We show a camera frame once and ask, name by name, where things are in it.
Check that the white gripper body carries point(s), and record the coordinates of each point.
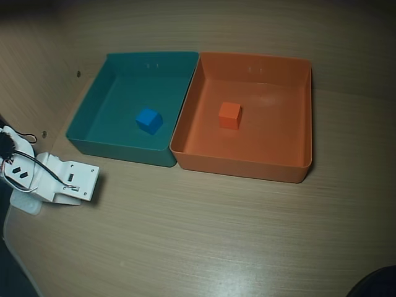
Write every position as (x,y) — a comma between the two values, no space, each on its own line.
(80,177)

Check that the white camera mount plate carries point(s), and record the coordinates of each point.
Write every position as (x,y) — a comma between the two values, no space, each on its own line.
(82,179)

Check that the blue cube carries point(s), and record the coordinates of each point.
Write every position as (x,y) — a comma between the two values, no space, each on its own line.
(148,120)

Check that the orange plastic box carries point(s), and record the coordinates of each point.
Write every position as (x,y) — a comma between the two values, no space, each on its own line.
(263,139)

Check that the orange cube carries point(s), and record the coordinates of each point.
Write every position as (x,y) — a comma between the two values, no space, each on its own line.
(229,116)

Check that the dark round object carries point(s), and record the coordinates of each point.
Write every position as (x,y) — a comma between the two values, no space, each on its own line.
(380,284)

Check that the teal plastic box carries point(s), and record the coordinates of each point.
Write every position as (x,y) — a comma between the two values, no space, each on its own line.
(123,153)

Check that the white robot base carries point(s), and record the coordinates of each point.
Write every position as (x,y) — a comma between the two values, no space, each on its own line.
(26,205)

